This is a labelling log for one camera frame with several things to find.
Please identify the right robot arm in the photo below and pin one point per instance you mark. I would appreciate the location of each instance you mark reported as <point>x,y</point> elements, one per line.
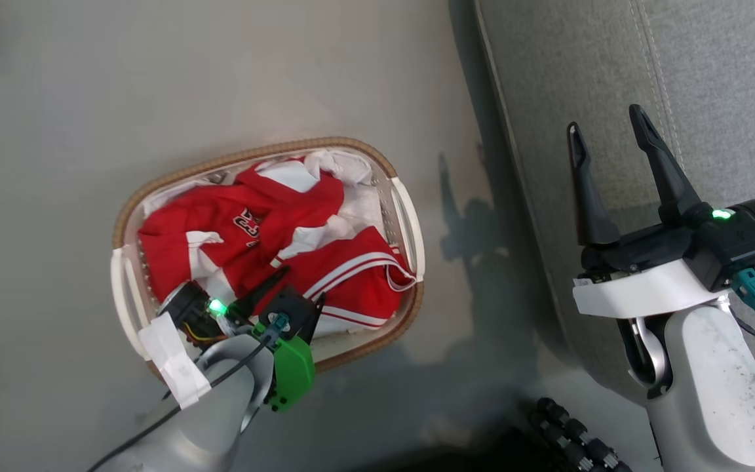
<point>725,393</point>

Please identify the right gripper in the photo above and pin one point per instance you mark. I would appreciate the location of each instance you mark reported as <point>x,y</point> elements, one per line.
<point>712,249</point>

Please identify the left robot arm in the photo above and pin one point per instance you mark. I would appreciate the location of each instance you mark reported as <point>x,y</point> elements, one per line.
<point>220,406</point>

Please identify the green wrist camera housing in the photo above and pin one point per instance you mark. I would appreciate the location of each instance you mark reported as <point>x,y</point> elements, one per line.
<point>293,367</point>

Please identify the white garment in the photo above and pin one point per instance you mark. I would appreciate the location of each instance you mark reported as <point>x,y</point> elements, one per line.
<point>351,177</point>

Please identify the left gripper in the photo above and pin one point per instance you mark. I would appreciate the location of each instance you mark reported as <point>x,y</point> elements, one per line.
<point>184,311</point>

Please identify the white basket with woven rim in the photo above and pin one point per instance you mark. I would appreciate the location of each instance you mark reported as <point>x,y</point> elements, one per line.
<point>407,223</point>

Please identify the grey fabric sofa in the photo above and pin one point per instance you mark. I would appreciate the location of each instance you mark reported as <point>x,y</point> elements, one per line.
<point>613,78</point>

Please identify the red basketball jersey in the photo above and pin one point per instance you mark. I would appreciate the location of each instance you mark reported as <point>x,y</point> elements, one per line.
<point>220,223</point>

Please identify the red shorts with white stripes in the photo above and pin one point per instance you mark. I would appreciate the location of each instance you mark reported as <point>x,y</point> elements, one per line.
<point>351,282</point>

